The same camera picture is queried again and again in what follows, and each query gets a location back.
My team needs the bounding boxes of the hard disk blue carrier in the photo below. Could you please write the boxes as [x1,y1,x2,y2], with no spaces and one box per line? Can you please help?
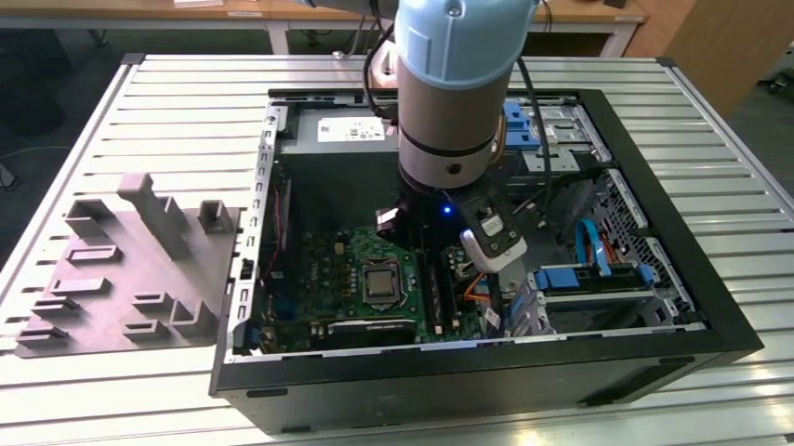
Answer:
[533,263,657,293]

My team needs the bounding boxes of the grey parts rack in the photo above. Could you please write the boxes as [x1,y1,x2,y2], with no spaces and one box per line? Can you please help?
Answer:
[11,171,244,360]

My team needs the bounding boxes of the green Dell motherboard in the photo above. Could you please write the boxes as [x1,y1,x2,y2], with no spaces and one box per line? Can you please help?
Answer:
[297,225,493,348]

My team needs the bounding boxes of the grey power supply unit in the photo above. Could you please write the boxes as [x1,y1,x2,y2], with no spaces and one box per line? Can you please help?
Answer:
[275,107,402,230]

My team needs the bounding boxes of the grey wrist camera black bracket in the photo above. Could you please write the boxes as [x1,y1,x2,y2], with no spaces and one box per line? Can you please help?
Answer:
[457,197,530,275]

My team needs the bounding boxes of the grey metal drive cage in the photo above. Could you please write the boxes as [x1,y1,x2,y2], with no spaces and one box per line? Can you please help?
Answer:
[495,99,613,199]

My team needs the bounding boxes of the CPU socket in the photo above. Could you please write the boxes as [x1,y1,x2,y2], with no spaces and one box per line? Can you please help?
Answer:
[354,256,410,313]

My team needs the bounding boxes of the black open PC case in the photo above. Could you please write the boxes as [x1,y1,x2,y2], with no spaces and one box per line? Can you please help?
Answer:
[207,86,766,437]

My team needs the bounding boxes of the black graphics card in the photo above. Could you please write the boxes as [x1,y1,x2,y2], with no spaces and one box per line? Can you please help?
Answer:
[326,318,419,348]

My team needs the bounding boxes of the blue drive bay latch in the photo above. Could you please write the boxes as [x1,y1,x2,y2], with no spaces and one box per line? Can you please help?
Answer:
[503,100,542,152]

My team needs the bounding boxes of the red orange yellow wires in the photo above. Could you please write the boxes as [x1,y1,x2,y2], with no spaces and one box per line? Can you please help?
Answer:
[465,271,502,304]

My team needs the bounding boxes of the black camera cable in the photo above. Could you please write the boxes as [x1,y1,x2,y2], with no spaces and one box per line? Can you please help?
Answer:
[515,58,557,229]

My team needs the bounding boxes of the silver CPU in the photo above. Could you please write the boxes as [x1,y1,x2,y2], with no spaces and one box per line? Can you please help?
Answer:
[362,269,402,299]

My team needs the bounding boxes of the wooden desk white legs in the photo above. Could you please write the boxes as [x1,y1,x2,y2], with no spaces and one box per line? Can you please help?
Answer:
[0,0,650,58]

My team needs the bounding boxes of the blue flat data wire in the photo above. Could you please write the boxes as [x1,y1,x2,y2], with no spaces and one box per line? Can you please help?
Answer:
[501,285,547,343]
[574,216,615,278]

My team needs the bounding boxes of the thin red wire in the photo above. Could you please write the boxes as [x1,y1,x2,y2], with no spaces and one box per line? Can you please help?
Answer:
[258,183,293,285]

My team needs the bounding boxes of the wooden cabinet panel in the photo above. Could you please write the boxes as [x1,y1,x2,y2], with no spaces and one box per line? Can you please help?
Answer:
[626,0,794,120]

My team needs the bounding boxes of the metal socket cover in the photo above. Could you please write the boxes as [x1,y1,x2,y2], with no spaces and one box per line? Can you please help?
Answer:
[358,264,406,308]

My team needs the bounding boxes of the black cable bundle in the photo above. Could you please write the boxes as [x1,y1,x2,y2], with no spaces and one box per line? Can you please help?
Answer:
[505,172,589,247]

